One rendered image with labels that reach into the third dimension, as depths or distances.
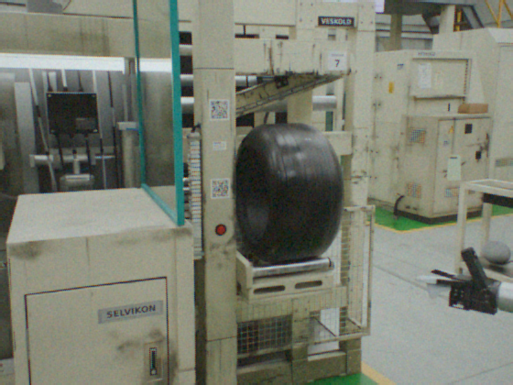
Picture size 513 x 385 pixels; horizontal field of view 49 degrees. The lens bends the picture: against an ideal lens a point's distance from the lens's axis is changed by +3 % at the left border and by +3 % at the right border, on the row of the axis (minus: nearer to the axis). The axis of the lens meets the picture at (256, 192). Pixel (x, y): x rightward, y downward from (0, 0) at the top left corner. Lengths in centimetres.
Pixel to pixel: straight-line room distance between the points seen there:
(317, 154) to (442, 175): 476
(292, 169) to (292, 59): 61
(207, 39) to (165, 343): 108
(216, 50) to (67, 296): 106
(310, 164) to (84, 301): 100
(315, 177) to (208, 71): 54
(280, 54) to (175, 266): 128
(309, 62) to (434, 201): 446
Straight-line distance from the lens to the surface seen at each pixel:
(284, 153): 199
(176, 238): 133
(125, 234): 130
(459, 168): 692
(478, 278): 163
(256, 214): 245
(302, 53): 242
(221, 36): 203
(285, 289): 214
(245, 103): 247
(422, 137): 670
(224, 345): 226
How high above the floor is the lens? 160
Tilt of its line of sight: 11 degrees down
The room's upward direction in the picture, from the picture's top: straight up
